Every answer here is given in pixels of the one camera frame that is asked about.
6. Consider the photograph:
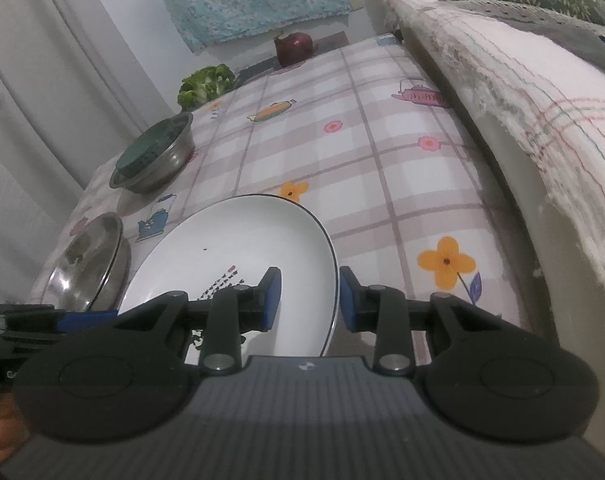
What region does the pink plaid teapot-print tablecloth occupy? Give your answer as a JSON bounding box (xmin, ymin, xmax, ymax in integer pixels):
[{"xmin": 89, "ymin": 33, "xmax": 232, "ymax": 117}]
[{"xmin": 31, "ymin": 34, "xmax": 539, "ymax": 363}]

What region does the person's left hand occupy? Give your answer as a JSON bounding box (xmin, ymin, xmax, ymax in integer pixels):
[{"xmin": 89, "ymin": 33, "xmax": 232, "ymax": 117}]
[{"xmin": 0, "ymin": 391, "xmax": 29, "ymax": 467}]

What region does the white curtain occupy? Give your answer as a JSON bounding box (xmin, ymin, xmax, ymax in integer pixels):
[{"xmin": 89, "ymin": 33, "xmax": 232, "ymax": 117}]
[{"xmin": 0, "ymin": 0, "xmax": 184, "ymax": 307}]

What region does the green leafy lettuce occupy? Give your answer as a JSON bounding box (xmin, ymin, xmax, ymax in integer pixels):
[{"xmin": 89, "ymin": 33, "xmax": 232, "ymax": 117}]
[{"xmin": 177, "ymin": 63, "xmax": 236, "ymax": 110}]

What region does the dull steel bowl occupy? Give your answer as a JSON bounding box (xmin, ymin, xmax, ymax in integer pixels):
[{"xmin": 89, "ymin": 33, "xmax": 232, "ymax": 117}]
[{"xmin": 108, "ymin": 111, "xmax": 196, "ymax": 195}]

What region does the white plate with black rim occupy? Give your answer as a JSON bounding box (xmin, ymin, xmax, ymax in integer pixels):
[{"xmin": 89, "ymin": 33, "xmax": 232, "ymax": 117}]
[{"xmin": 117, "ymin": 193, "xmax": 340, "ymax": 359}]

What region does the green bowl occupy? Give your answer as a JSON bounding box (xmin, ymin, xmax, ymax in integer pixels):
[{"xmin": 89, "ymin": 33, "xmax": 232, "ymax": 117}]
[{"xmin": 114, "ymin": 113, "xmax": 192, "ymax": 177}]

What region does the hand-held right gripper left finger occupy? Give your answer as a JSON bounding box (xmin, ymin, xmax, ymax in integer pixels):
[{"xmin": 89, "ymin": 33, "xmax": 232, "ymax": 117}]
[{"xmin": 116, "ymin": 266, "xmax": 283, "ymax": 374}]

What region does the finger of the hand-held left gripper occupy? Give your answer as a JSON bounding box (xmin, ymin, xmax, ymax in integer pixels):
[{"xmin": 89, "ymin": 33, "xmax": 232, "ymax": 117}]
[{"xmin": 0, "ymin": 302, "xmax": 120, "ymax": 357}]

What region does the red cabbage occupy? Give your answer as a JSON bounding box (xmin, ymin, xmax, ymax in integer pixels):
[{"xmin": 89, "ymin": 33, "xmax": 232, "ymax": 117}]
[{"xmin": 274, "ymin": 31, "xmax": 317, "ymax": 68}]

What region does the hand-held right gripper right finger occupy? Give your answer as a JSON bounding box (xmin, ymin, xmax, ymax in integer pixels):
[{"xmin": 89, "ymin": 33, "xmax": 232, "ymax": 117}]
[{"xmin": 339, "ymin": 266, "xmax": 502, "ymax": 377}]

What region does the shiny steel bowl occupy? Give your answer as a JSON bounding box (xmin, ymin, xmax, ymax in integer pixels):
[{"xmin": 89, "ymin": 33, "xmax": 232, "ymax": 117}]
[{"xmin": 41, "ymin": 212, "xmax": 132, "ymax": 314}]

